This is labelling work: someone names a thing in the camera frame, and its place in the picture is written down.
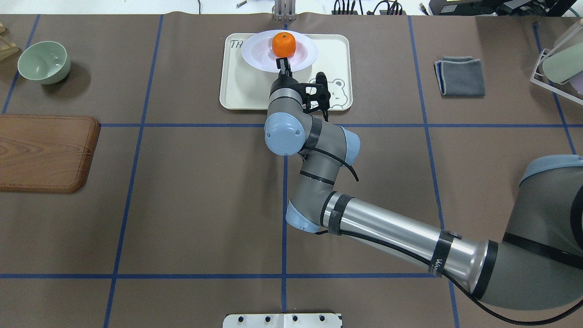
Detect white plate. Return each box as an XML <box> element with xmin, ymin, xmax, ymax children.
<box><xmin>241</xmin><ymin>31</ymin><xmax>319</xmax><ymax>72</ymax></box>

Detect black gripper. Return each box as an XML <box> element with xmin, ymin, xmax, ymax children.
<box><xmin>269</xmin><ymin>57</ymin><xmax>305</xmax><ymax>96</ymax></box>

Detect wooden cup rack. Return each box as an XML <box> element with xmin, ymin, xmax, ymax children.
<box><xmin>0</xmin><ymin>23</ymin><xmax>20</xmax><ymax>61</ymax></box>

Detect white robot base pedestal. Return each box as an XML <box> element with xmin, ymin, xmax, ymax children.
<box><xmin>222</xmin><ymin>312</ymin><xmax>343</xmax><ymax>328</ymax></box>

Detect wooden cutting board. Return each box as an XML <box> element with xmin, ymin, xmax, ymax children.
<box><xmin>0</xmin><ymin>114</ymin><xmax>100</xmax><ymax>193</ymax></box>

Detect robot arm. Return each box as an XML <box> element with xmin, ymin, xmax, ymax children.
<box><xmin>264</xmin><ymin>57</ymin><xmax>583</xmax><ymax>326</ymax></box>

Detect white wire cup rack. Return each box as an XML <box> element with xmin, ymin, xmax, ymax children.
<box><xmin>530</xmin><ymin>18</ymin><xmax>583</xmax><ymax>106</ymax></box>

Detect green pastel cup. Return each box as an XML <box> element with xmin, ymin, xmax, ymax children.
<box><xmin>542</xmin><ymin>43</ymin><xmax>583</xmax><ymax>83</ymax></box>

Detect power strip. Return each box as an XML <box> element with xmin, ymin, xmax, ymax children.
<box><xmin>329</xmin><ymin>0</ymin><xmax>406</xmax><ymax>16</ymax></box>

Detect purple pastel cup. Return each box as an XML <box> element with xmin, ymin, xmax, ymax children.
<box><xmin>570</xmin><ymin>72</ymin><xmax>583</xmax><ymax>95</ymax></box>

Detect aluminium frame post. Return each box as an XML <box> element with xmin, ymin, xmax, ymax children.
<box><xmin>272</xmin><ymin>0</ymin><xmax>297</xmax><ymax>23</ymax></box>

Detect orange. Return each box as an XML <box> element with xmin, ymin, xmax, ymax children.
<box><xmin>271</xmin><ymin>31</ymin><xmax>297</xmax><ymax>58</ymax></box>

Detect green bowl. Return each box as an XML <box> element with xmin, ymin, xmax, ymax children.
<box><xmin>17</xmin><ymin>41</ymin><xmax>72</xmax><ymax>85</ymax></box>

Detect grey folded cloth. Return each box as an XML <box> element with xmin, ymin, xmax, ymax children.
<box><xmin>435</xmin><ymin>56</ymin><xmax>486</xmax><ymax>97</ymax></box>

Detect cream bear tray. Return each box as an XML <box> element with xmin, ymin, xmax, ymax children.
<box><xmin>220</xmin><ymin>30</ymin><xmax>353</xmax><ymax>112</ymax></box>

